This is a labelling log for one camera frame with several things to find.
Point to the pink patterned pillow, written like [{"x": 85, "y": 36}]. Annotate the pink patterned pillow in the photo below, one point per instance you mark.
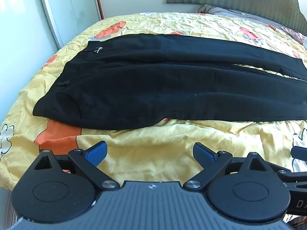
[{"x": 296, "y": 37}]

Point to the black pants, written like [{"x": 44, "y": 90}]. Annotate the black pants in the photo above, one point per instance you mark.
[{"x": 144, "y": 88}]

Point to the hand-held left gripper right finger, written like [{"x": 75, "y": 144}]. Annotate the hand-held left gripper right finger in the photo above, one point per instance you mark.
[{"x": 203, "y": 152}]

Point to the grey patterned pillow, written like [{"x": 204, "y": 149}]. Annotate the grey patterned pillow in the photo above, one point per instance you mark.
[{"x": 239, "y": 13}]

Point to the yellow printed blanket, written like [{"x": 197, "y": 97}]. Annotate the yellow printed blanket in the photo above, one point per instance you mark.
[{"x": 168, "y": 143}]

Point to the plain white wardrobe door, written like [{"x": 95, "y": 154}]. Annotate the plain white wardrobe door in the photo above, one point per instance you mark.
[{"x": 21, "y": 24}]

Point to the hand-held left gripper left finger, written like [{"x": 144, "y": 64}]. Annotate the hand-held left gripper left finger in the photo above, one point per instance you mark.
[{"x": 97, "y": 152}]

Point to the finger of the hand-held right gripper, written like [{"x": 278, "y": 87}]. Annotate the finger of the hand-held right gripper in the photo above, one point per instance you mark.
[
  {"x": 299, "y": 152},
  {"x": 291, "y": 178}
]

